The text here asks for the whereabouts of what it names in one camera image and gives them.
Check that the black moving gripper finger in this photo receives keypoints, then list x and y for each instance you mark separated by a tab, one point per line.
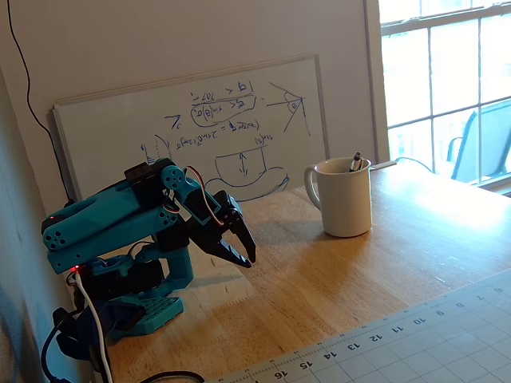
244	235

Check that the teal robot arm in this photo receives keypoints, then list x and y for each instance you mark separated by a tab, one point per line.
100	215

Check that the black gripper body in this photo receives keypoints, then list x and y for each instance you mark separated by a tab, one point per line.
226	232

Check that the teal robot base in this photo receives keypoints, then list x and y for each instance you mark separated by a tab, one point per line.
159	311

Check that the white ceramic mug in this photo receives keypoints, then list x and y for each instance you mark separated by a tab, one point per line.
347	199

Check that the dark blue table clamp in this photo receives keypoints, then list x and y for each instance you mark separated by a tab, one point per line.
116	315

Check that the grey gridded cutting mat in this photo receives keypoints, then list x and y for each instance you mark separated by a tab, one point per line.
399	351

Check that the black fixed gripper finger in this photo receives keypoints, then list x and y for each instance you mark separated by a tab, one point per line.
227	251

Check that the dark patio chair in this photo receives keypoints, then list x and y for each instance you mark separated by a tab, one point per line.
491	147

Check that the whiteboard with blue writing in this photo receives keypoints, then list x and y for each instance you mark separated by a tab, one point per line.
120	135

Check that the white framed window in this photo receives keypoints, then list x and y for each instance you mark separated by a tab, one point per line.
429	72

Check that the dark blue pen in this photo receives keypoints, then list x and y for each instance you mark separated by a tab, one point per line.
356	161

